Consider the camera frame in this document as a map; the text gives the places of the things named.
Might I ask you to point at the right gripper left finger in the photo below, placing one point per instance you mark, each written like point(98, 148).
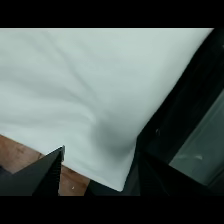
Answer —
point(41, 175)

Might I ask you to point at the white T-shirt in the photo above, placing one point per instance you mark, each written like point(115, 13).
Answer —
point(83, 86)

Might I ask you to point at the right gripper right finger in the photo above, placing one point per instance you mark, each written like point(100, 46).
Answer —
point(163, 180)

